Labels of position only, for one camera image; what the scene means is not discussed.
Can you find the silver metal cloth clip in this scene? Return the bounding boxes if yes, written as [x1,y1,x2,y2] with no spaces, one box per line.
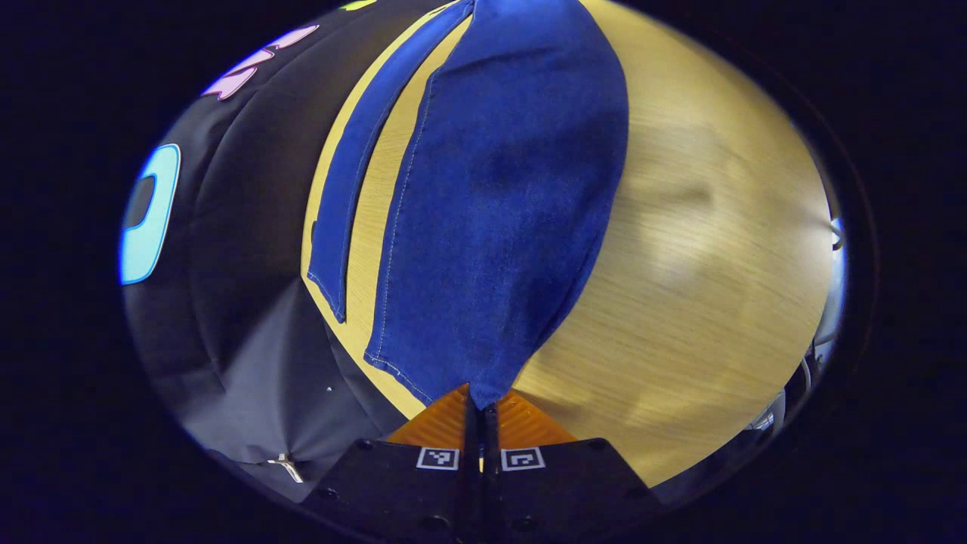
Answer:
[268,452,305,484]

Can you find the black backdrop cloth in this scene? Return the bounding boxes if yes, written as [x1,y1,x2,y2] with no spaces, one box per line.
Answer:
[121,0,454,503]

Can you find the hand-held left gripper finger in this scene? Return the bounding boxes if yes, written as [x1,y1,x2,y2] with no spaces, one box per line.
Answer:
[483,389,663,544]
[301,382,484,544]

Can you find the blue denim jeans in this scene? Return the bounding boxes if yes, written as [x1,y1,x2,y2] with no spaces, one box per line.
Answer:
[306,0,630,410]

